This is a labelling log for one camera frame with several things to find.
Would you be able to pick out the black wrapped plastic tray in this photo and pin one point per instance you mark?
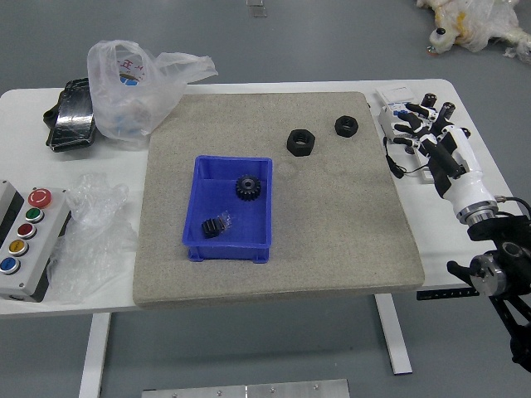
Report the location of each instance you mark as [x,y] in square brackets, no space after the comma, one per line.
[72,120]

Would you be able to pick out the white wall socket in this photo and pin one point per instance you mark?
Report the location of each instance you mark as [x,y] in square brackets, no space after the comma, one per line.
[425,176]

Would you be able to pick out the black cylindrical capacitor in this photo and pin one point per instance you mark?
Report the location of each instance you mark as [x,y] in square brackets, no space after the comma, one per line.
[448,108]
[428,99]

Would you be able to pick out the small black hex nut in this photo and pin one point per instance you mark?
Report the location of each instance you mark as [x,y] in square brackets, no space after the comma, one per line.
[346,132]

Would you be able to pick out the black table control strip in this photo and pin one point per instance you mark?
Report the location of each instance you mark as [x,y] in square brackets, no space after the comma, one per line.
[439,295]

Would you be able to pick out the white circuit breaker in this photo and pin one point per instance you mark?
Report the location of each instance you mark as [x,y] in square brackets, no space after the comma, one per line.
[388,118]

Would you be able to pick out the white plastic shopping bag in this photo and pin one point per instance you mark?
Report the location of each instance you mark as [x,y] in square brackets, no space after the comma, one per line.
[124,116]

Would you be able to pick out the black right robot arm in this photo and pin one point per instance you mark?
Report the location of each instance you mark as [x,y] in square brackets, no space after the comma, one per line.
[493,228]

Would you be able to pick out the plastic-wrapped plush toy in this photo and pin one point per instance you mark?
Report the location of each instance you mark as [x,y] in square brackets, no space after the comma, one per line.
[477,20]

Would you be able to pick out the blue plastic box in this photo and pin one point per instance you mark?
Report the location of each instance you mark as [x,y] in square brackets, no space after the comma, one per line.
[249,224]

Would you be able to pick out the big black hex nut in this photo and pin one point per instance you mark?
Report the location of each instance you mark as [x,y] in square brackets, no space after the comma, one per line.
[299,150]

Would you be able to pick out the grey push-button control box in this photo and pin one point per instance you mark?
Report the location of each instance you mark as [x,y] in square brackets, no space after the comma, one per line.
[29,273]

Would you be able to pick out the big black gear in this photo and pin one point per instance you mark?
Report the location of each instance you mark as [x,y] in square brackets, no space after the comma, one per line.
[251,192]

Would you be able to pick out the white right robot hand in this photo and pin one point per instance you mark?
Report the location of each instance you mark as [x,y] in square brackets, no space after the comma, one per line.
[469,186]

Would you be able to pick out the small black gear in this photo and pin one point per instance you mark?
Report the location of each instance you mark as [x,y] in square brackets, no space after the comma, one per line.
[209,229]

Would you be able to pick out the grey-brown table mat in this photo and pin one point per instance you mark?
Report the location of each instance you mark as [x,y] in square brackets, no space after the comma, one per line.
[332,248]

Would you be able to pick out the clear crumpled plastic wrap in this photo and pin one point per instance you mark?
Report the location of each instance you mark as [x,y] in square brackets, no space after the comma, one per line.
[95,232]

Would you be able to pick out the small metal floor plate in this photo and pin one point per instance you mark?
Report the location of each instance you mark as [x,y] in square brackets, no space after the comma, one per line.
[256,8]

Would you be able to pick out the grey metal base plate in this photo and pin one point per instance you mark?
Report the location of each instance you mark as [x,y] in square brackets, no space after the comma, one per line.
[245,389]

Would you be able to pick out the white table leg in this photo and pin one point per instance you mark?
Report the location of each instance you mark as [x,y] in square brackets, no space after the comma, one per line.
[93,352]
[392,331]

